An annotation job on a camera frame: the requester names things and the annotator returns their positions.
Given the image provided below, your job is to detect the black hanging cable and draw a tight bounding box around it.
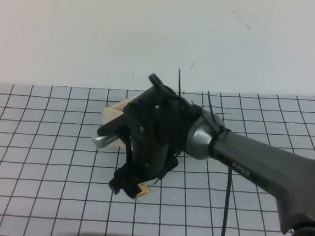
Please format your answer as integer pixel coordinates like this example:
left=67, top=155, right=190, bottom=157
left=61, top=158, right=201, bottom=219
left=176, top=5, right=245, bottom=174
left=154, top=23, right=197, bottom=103
left=218, top=161, right=236, bottom=236

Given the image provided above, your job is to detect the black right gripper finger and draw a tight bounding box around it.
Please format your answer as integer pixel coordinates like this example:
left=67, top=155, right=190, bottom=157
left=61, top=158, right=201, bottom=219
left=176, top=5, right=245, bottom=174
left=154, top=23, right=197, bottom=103
left=123, top=179, right=142, bottom=200
left=107, top=168, right=129, bottom=195

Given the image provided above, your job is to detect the black zip tie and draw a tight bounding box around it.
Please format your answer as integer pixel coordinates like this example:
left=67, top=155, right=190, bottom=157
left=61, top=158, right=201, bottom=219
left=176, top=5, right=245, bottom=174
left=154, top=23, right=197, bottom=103
left=203, top=91, right=226, bottom=130
left=175, top=68, right=184, bottom=96

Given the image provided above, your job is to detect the cream fabric pencil case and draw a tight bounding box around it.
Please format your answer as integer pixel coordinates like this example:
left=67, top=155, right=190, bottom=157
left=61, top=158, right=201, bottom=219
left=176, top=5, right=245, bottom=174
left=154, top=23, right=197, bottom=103
left=99, top=94, right=135, bottom=152

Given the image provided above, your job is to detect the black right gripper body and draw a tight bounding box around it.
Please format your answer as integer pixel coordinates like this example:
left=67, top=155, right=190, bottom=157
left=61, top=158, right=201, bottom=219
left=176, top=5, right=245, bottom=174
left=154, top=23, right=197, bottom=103
left=117, top=84, right=203, bottom=189

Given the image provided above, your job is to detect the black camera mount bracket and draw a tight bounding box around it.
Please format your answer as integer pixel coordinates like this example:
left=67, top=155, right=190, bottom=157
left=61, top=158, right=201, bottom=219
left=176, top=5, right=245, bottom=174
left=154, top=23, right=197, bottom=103
left=96, top=113, right=126, bottom=138

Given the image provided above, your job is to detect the small tan eraser with label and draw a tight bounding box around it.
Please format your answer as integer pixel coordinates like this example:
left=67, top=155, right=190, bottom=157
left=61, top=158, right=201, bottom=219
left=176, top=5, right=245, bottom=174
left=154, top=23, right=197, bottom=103
left=135, top=183, right=151, bottom=200

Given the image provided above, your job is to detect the blue grid tablecloth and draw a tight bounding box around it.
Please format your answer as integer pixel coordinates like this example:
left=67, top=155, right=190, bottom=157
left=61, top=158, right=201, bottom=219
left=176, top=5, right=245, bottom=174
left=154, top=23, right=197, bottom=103
left=0, top=67, right=315, bottom=236

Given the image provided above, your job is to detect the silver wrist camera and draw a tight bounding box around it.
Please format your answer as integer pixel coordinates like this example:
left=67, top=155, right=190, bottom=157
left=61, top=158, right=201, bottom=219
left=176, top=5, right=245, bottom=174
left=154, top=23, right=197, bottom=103
left=90, top=133, right=121, bottom=151

